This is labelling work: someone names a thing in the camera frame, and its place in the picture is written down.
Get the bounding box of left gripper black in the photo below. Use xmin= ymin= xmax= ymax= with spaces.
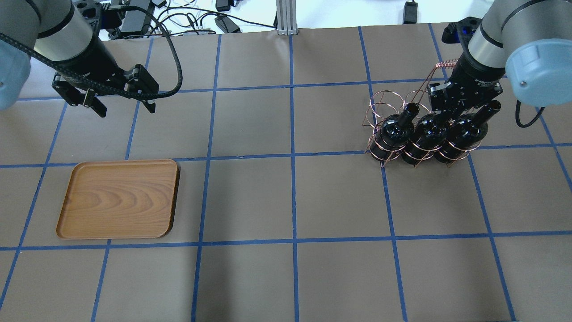
xmin=52 ymin=42 xmax=159 ymax=118

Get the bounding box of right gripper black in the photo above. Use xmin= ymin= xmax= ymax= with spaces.
xmin=428 ymin=54 xmax=505 ymax=111

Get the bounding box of dark wine bottle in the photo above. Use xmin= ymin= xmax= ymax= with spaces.
xmin=401 ymin=111 xmax=452 ymax=167
xmin=369 ymin=102 xmax=420 ymax=162
xmin=434 ymin=100 xmax=502 ymax=165

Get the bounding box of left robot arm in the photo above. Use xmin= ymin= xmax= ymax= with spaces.
xmin=1 ymin=0 xmax=159 ymax=118

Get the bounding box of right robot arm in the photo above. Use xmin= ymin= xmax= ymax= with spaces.
xmin=427 ymin=0 xmax=572 ymax=111

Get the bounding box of wooden tray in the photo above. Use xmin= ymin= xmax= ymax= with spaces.
xmin=55 ymin=159 xmax=180 ymax=240

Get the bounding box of black power adapter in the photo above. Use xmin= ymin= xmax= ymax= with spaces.
xmin=214 ymin=16 xmax=241 ymax=34

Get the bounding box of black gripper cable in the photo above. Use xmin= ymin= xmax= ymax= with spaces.
xmin=114 ymin=4 xmax=184 ymax=97

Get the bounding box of copper wire bottle basket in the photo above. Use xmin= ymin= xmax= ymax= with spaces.
xmin=363 ymin=59 xmax=482 ymax=166

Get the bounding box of aluminium frame post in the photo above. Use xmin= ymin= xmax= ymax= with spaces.
xmin=276 ymin=0 xmax=299 ymax=35

